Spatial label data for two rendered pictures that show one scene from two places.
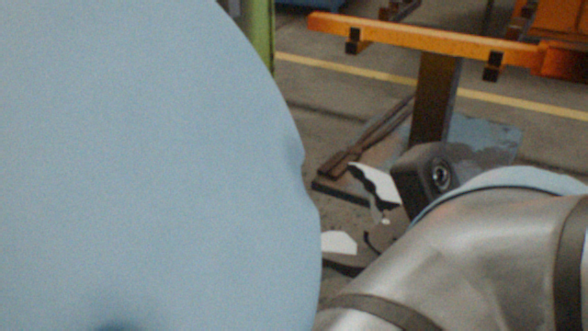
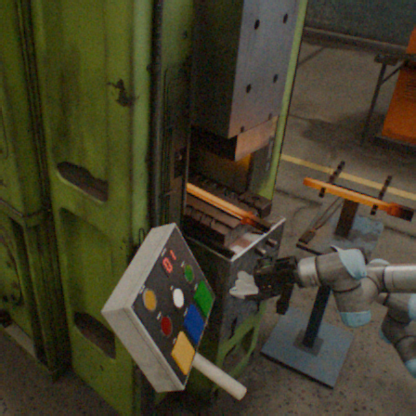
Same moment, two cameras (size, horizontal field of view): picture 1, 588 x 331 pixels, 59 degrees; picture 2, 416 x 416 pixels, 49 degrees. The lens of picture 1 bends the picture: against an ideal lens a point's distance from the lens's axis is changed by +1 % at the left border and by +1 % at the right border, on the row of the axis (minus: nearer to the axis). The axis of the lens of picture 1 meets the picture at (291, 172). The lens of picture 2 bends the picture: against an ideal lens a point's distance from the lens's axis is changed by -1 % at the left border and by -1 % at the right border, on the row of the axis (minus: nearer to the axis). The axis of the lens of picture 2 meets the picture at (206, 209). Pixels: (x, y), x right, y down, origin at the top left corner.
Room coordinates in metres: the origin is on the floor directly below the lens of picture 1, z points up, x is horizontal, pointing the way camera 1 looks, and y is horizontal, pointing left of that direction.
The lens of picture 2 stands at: (-0.79, 0.45, 1.95)
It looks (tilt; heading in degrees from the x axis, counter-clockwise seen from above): 34 degrees down; 357
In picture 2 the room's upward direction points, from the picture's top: 6 degrees clockwise
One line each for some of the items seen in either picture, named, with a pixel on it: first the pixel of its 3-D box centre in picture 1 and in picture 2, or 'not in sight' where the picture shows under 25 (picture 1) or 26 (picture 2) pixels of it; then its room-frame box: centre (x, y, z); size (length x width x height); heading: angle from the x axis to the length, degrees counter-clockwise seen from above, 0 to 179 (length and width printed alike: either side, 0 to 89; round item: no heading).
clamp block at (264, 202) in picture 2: not in sight; (253, 205); (0.75, 0.17, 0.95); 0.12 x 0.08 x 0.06; 51
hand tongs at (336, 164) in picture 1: (399, 113); (329, 212); (1.01, -0.24, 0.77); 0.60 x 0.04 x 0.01; 145
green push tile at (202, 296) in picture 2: not in sight; (201, 298); (0.16, 0.39, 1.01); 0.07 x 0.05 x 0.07; 166
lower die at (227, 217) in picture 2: not in sight; (197, 205); (0.71, 0.40, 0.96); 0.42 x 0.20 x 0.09; 51
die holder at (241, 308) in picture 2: not in sight; (199, 251); (0.76, 0.38, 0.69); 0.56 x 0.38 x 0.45; 51
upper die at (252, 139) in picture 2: not in sight; (204, 120); (0.71, 0.40, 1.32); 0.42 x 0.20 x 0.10; 51
